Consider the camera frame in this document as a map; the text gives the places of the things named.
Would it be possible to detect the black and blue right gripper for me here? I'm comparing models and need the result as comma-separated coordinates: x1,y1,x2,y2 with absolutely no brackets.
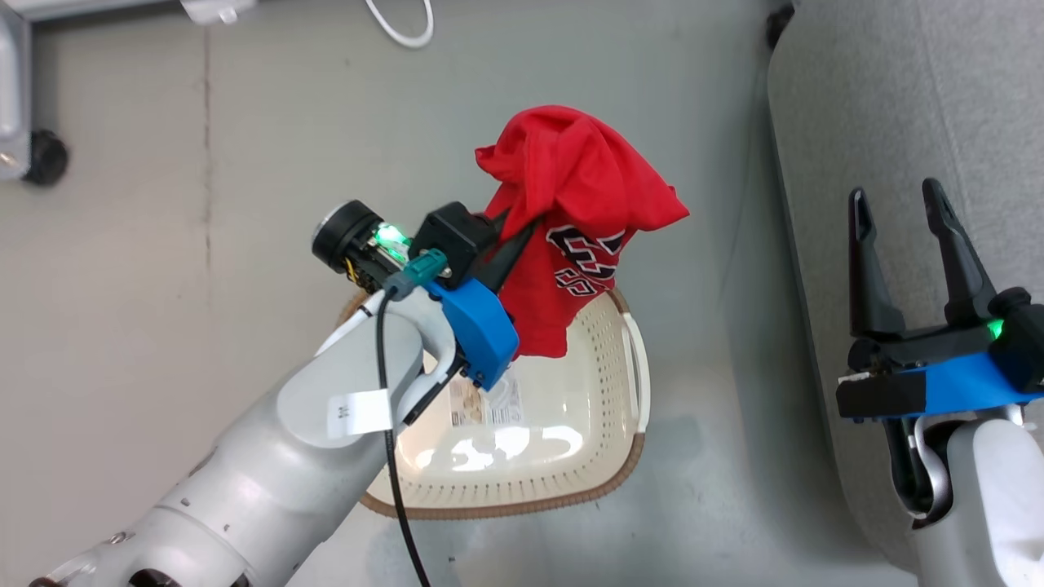
835,177,1044,421

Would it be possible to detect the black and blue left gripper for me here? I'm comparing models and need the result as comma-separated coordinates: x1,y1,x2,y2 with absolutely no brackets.
312,199,546,391

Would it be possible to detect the red printed t-shirt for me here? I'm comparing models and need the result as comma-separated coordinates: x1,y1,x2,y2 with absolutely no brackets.
476,104,691,360

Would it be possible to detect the grey fabric sofa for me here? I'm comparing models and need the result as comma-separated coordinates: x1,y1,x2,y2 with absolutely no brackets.
767,0,1044,572

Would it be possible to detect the paper label sticker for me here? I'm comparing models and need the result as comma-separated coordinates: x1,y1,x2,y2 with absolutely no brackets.
448,373,524,427

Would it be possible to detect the beige perforated laundry basket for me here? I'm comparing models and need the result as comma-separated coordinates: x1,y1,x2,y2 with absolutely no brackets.
338,287,653,521

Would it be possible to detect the white power adapter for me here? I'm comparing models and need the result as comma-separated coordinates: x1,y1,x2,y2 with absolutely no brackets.
179,0,259,25

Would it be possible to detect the black caster wheel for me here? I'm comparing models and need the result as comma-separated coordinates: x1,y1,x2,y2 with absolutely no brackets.
23,129,71,187

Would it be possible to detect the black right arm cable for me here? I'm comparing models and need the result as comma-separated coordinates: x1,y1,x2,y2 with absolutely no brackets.
886,418,937,514

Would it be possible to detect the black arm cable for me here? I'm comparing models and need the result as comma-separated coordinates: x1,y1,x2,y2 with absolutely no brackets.
886,418,937,514
374,273,432,587

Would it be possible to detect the white looped cable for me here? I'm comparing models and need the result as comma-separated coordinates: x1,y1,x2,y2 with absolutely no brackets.
363,0,436,49

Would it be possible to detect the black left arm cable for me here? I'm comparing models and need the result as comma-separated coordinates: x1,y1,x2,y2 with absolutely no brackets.
374,273,432,587

